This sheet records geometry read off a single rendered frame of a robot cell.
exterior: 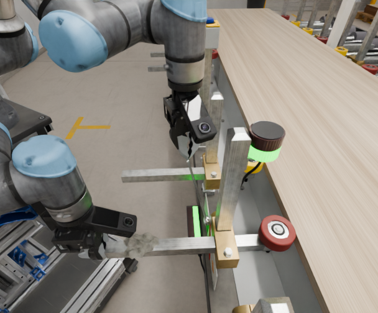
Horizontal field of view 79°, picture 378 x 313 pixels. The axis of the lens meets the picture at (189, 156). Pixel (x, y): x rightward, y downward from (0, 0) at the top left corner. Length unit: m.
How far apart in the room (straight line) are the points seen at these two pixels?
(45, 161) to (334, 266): 0.58
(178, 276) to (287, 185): 0.97
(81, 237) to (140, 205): 1.24
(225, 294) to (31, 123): 0.71
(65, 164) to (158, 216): 1.33
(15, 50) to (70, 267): 1.01
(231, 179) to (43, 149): 0.32
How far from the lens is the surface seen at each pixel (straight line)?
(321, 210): 0.69
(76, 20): 0.36
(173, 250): 0.60
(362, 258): 0.66
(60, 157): 0.39
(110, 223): 0.52
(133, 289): 1.50
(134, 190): 1.85
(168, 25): 0.43
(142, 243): 0.59
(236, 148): 0.40
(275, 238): 0.59
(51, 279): 1.42
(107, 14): 0.40
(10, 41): 0.77
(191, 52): 0.44
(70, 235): 0.55
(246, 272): 0.85
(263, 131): 0.41
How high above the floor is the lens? 1.40
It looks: 42 degrees down
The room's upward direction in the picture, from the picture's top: straight up
